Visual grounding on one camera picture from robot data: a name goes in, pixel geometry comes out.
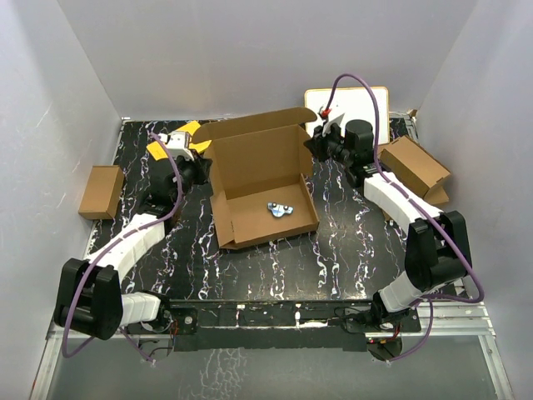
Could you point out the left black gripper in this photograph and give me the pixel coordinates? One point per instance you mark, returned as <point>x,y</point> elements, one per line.
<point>201,166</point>

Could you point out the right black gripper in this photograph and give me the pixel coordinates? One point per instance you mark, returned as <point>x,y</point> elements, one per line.
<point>316,150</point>

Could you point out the cardboard box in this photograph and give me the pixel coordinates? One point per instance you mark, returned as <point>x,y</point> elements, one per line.
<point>414,166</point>
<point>102,192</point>
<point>256,160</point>
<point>437,199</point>

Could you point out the blue toy car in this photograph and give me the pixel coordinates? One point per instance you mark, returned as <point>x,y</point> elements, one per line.
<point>278,210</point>

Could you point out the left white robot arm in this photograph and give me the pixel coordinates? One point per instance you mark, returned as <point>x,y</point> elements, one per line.
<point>89,297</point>

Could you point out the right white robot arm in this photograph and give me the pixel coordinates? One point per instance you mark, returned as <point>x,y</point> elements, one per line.
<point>437,247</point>

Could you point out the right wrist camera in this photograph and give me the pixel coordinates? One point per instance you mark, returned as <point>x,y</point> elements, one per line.
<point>330,116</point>

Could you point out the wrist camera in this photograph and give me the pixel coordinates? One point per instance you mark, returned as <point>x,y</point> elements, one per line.
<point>330,116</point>
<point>177,144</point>

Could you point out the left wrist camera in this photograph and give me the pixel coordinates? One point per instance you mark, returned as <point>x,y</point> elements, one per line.
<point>177,144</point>

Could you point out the white board yellow frame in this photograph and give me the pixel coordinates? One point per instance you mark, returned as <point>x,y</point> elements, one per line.
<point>357,104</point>

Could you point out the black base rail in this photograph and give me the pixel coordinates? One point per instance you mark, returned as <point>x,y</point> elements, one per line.
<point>349,326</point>

